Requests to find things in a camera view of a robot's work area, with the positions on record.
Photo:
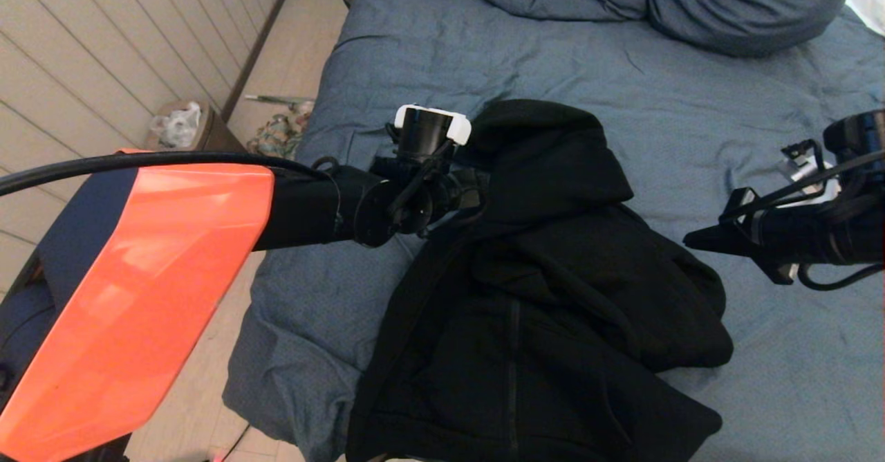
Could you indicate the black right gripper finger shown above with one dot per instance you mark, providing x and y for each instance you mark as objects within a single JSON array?
[
  {"x": 733, "y": 235},
  {"x": 733, "y": 249}
]

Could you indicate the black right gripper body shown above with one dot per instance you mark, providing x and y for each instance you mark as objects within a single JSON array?
[{"x": 774, "y": 241}]

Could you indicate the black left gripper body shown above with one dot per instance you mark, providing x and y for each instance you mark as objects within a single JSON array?
[{"x": 470, "y": 192}]

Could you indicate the black garment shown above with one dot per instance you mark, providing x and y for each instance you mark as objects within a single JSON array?
[{"x": 539, "y": 296}]

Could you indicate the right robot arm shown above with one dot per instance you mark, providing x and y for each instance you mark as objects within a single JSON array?
[{"x": 843, "y": 237}]

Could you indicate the blue bed sheet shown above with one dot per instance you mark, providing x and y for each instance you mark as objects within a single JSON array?
[{"x": 691, "y": 88}]

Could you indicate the colourful rag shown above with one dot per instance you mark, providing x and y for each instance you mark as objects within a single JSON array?
[{"x": 276, "y": 137}]

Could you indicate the thin stick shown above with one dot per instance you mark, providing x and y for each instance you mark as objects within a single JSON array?
[{"x": 276, "y": 97}]

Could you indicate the blue pillow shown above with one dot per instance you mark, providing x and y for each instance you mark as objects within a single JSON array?
[{"x": 747, "y": 5}]

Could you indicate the brown trash bin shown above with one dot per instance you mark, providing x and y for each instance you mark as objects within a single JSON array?
[{"x": 218, "y": 137}]

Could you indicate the clear plastic bin bag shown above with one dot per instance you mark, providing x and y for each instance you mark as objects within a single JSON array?
[{"x": 176, "y": 126}]

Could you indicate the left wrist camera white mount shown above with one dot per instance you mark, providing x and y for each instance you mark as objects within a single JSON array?
[{"x": 422, "y": 133}]

